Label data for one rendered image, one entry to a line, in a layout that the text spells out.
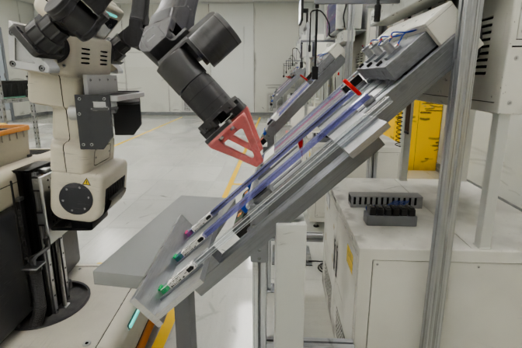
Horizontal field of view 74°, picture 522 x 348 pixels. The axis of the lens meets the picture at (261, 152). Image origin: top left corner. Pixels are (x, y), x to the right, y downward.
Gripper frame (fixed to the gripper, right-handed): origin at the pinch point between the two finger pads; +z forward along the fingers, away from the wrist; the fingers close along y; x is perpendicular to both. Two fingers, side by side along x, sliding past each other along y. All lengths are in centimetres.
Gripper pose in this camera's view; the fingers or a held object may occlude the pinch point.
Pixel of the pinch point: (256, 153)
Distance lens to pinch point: 55.6
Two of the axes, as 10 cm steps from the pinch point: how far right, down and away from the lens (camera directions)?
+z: 6.6, 7.3, 1.5
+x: -7.5, 6.5, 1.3
